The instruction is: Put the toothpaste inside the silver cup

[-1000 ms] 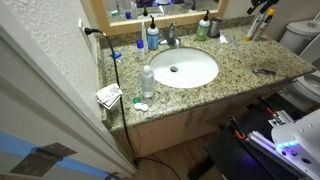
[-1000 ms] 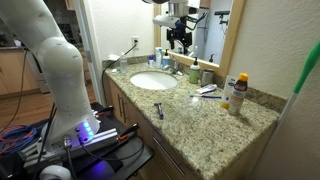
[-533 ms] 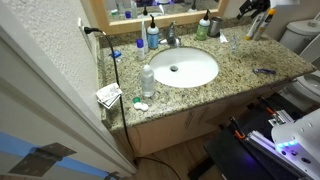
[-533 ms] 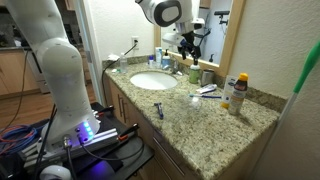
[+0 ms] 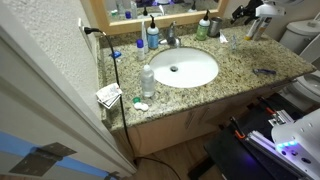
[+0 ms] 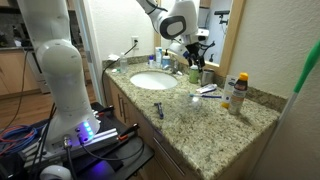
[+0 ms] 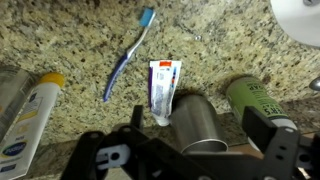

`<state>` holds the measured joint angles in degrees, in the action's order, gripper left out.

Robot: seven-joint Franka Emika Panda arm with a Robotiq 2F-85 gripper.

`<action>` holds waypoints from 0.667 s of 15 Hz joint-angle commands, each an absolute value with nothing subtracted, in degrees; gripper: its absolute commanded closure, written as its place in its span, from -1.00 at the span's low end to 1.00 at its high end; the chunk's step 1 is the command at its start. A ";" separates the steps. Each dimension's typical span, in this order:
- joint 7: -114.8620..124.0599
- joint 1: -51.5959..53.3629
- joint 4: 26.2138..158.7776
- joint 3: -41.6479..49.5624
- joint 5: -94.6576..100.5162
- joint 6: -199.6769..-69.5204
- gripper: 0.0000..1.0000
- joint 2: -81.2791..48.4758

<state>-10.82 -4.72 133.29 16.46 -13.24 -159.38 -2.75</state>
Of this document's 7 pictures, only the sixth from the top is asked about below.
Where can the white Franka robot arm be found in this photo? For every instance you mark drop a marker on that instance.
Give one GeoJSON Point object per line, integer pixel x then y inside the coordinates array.
{"type": "Point", "coordinates": [63, 76]}

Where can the wood framed mirror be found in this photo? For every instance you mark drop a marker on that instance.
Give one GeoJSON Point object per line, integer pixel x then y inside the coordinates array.
{"type": "Point", "coordinates": [230, 36]}

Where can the aluminium mounting rail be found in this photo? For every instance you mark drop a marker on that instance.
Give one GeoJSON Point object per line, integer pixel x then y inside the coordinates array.
{"type": "Point", "coordinates": [100, 137]}

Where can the white green contact lens case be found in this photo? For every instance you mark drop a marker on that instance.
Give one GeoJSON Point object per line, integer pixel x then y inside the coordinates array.
{"type": "Point", "coordinates": [115, 70]}

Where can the chrome faucet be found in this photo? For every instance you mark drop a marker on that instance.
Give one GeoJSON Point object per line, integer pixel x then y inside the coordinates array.
{"type": "Point", "coordinates": [174, 67]}

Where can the small white bottle blue cap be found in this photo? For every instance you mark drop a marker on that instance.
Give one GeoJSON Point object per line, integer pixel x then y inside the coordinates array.
{"type": "Point", "coordinates": [151, 62]}

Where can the white oval sink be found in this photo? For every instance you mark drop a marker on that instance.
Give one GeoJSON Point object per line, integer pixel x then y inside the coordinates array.
{"type": "Point", "coordinates": [153, 80]}

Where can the tall white squeeze tube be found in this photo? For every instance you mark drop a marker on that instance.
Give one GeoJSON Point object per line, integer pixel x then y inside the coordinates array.
{"type": "Point", "coordinates": [158, 55]}

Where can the white toothpaste tube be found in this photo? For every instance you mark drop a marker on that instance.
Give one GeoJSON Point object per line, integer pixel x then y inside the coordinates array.
{"type": "Point", "coordinates": [206, 88]}

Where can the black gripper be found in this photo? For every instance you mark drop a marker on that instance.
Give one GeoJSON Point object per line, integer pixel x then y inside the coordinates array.
{"type": "Point", "coordinates": [194, 50]}

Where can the white round device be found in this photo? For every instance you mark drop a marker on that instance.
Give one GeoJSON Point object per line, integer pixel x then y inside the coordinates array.
{"type": "Point", "coordinates": [55, 173]}

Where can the stack of paper cards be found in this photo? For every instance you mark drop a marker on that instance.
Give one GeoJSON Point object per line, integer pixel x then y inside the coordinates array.
{"type": "Point", "coordinates": [113, 57]}

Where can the blue soap pump bottle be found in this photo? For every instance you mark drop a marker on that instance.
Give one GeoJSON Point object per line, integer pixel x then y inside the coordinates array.
{"type": "Point", "coordinates": [165, 60]}

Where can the blue razor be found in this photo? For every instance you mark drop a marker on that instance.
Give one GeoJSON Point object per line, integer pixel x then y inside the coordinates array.
{"type": "Point", "coordinates": [159, 109]}

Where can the wooden vanity cabinet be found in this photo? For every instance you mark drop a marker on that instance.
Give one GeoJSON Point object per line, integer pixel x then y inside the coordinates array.
{"type": "Point", "coordinates": [133, 116]}

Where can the brown spray bottle orange cap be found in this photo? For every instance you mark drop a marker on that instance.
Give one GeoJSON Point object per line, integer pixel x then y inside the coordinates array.
{"type": "Point", "coordinates": [238, 95]}

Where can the green soap pump bottle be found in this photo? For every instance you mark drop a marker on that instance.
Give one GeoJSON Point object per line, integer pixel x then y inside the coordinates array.
{"type": "Point", "coordinates": [194, 74]}

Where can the blue toothbrush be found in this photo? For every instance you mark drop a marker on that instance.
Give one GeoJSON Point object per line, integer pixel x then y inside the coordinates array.
{"type": "Point", "coordinates": [206, 96]}

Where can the black robot cart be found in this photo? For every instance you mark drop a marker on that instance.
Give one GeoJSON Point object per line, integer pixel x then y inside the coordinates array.
{"type": "Point", "coordinates": [110, 156]}

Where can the orange black clamp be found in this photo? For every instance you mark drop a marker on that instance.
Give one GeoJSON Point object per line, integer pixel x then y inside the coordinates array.
{"type": "Point", "coordinates": [105, 110]}
{"type": "Point", "coordinates": [128, 131]}

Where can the silver metal cup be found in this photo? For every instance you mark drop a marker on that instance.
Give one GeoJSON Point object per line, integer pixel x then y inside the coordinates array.
{"type": "Point", "coordinates": [207, 77]}

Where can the white wall outlet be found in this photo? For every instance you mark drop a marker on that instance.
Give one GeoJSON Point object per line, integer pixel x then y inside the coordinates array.
{"type": "Point", "coordinates": [134, 41]}

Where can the wooden kitchen cabinet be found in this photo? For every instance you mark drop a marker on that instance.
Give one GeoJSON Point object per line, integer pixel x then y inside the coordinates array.
{"type": "Point", "coordinates": [13, 71]}

